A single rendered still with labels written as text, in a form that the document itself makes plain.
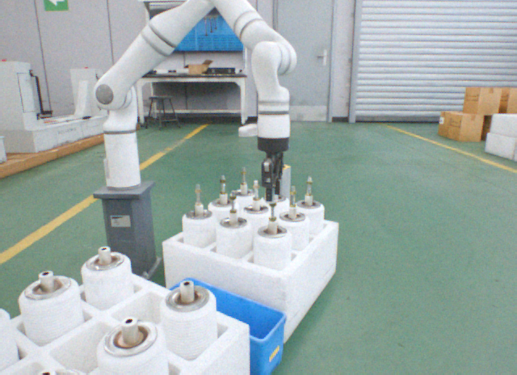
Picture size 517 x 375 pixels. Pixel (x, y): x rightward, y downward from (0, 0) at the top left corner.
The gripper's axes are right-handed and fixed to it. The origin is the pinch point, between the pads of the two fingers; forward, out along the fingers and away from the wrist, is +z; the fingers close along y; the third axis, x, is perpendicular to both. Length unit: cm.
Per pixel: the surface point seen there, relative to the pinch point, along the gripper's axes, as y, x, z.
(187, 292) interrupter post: -32.2, 7.4, 8.2
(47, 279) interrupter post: -35.8, 33.2, 7.8
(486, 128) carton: 366, -170, 21
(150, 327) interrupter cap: -39.9, 9.9, 9.9
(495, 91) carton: 359, -171, -20
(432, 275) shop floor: 33, -47, 35
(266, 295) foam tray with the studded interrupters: -8.1, -0.4, 23.1
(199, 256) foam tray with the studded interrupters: -2.7, 19.2, 18.2
